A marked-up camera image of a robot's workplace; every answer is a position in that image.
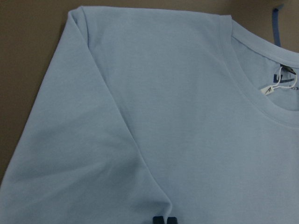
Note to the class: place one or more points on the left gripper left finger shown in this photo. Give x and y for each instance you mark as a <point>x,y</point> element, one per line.
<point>158,220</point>

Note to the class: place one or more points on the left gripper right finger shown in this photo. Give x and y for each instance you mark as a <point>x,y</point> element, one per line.
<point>170,220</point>

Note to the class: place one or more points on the light blue t-shirt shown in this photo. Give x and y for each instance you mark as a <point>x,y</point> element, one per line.
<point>151,112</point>

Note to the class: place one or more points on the white garment hang tag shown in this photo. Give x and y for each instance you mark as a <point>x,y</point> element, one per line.
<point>271,88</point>

